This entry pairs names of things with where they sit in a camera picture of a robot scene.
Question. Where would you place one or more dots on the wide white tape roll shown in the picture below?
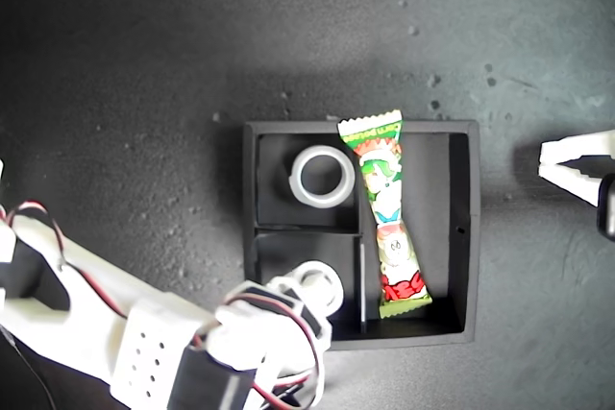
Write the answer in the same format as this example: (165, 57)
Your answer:
(300, 189)

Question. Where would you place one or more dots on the white tape roll green core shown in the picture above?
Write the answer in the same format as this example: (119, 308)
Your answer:
(336, 292)

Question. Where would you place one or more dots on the black tray with wells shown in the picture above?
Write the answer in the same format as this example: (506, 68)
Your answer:
(432, 237)

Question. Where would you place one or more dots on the snack bar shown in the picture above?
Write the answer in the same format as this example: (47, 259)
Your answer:
(391, 218)

